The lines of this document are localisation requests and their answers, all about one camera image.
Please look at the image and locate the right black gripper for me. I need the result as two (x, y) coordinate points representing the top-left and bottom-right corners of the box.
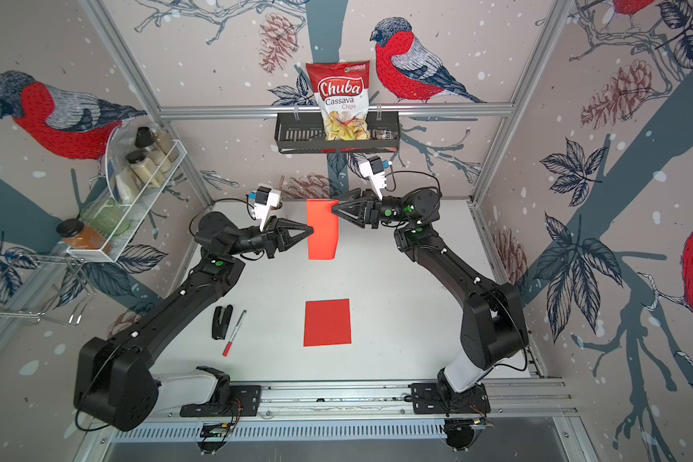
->
(330, 191), (410, 237)

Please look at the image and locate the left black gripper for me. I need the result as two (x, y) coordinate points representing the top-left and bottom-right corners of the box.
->
(225, 216), (312, 263)

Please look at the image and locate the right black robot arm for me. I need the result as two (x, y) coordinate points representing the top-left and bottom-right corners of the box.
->
(331, 187), (529, 412)

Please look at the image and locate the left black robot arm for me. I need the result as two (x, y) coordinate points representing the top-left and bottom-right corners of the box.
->
(73, 212), (314, 430)

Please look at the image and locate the black stapler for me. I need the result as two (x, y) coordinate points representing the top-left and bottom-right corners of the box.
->
(211, 305), (233, 340)

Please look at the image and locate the Chuba cassava chips bag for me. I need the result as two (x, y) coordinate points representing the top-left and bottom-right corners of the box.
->
(306, 62), (371, 142)

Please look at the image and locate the red marker pen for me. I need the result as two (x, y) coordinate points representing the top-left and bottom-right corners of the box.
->
(223, 310), (248, 357)

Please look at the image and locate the black-lid spice jar lower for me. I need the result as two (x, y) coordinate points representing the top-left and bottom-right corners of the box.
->
(126, 150), (165, 189)

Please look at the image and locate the black-lid spice jar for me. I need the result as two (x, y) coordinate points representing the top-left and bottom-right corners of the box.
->
(135, 126), (178, 165)
(126, 150), (165, 189)

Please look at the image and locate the black-lid spice jar upper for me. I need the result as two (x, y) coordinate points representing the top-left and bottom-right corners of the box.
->
(135, 126), (178, 165)

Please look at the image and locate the green contents glass jar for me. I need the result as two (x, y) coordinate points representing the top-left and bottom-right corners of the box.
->
(80, 198), (131, 239)

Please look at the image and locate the orange spice jar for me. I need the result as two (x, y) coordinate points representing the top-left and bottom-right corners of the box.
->
(56, 219), (112, 253)

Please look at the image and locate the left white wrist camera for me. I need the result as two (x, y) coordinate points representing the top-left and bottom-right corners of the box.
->
(248, 186), (281, 231)

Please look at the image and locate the black wire wall basket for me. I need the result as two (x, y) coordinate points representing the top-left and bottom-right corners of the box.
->
(275, 112), (400, 154)

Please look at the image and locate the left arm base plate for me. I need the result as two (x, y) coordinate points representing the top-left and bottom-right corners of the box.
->
(179, 382), (262, 418)

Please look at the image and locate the white wire spice rack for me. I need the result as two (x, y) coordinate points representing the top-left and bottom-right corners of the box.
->
(69, 115), (187, 263)

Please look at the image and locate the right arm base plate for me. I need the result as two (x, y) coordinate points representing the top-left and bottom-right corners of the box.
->
(404, 382), (491, 416)

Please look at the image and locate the aluminium mounting rail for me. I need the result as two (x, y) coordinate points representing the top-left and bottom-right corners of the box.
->
(71, 377), (602, 462)

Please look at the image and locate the chrome wire hook rack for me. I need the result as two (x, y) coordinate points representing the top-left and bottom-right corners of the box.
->
(0, 248), (97, 326)

